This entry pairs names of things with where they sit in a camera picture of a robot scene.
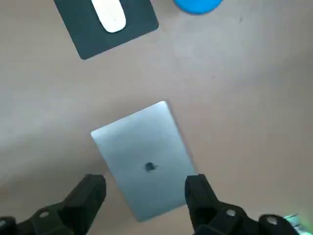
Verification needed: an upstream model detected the white computer mouse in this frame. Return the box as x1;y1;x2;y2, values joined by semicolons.
91;0;127;33

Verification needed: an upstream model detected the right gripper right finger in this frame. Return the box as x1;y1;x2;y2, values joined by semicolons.
184;173;304;235

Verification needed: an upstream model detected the black mouse pad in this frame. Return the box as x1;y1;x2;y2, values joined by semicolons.
53;0;159;61

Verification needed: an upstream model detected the blue desk lamp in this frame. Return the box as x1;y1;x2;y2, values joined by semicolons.
173;0;224;15

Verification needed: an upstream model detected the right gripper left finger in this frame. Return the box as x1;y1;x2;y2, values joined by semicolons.
0;173;107;235

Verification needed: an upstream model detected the grey laptop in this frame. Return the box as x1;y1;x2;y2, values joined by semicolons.
90;100;198;222

